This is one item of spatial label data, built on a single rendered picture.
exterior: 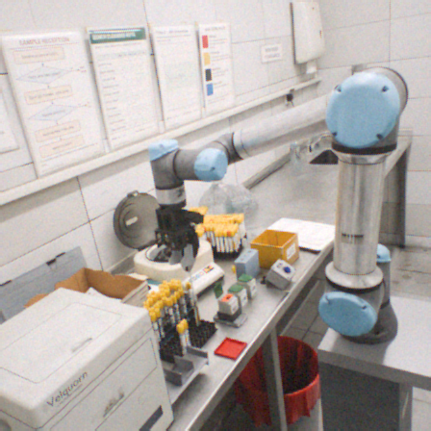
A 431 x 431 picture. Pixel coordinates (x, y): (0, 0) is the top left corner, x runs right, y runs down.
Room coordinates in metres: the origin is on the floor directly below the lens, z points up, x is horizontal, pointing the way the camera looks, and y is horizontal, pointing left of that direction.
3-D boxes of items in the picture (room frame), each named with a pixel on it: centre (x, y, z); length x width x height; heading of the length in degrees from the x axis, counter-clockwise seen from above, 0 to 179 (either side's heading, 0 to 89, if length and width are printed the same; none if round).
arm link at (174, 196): (1.04, 0.10, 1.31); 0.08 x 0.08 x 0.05
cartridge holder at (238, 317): (1.10, 0.00, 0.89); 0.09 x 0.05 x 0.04; 54
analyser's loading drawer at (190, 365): (0.83, 0.15, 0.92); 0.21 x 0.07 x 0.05; 145
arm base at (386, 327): (0.92, -0.35, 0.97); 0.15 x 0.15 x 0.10
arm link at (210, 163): (1.00, 0.00, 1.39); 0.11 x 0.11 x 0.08; 58
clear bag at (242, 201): (2.04, -0.13, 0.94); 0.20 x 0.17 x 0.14; 116
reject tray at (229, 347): (0.96, 0.01, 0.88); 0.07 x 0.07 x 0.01; 55
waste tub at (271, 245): (1.42, -0.20, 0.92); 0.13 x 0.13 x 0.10; 52
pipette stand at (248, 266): (1.31, -0.09, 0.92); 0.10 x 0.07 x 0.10; 147
